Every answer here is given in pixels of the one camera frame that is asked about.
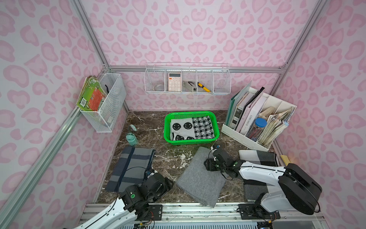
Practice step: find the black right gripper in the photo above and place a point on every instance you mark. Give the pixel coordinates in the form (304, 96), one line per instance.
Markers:
(211, 163)

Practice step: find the white smiley knit scarf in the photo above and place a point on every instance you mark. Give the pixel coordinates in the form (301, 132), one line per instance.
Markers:
(191, 129)

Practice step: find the black white checkered scarf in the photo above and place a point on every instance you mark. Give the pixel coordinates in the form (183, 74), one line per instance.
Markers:
(256, 179)

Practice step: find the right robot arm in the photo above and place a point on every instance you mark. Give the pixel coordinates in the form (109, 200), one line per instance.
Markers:
(297, 189)

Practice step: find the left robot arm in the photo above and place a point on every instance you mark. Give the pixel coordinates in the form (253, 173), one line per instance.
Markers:
(133, 204)

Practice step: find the green plastic basket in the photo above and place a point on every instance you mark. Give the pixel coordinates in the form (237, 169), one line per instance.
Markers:
(183, 115)

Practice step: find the dark grey striped scarf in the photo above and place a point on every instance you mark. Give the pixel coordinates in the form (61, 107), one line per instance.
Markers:
(132, 168)

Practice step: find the pink book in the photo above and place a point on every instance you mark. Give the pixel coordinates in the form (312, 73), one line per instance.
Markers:
(250, 114)

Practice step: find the pencil tube with blue lid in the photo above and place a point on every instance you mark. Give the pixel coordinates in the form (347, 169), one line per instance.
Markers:
(256, 129)

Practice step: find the teal zip folder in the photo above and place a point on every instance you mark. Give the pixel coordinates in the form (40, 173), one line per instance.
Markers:
(234, 102)

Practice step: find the yellow sticky note pad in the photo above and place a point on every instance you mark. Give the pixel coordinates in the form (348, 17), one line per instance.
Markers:
(286, 160)

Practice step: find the stack of worn papers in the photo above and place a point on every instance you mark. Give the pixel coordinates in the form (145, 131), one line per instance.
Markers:
(276, 124)

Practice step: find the white plastic file organizer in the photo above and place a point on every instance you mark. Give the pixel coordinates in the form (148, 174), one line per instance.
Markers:
(255, 119)

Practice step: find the small grey stapler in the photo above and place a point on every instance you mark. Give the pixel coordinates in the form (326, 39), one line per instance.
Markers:
(190, 86)

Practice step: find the mint green bottle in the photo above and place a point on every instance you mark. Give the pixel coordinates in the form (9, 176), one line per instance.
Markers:
(132, 139)

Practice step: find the mint green small cap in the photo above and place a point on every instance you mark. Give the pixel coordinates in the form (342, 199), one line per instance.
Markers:
(133, 128)

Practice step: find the pink white calculator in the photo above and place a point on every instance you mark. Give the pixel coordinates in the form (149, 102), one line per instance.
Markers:
(174, 82)

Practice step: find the green red booklet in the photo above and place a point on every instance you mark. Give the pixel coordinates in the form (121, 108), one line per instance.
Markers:
(92, 95)

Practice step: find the white wire wall shelf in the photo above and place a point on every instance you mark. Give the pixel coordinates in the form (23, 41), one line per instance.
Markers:
(216, 77)

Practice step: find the white mesh wall basket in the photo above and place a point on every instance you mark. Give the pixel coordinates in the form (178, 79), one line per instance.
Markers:
(103, 121)

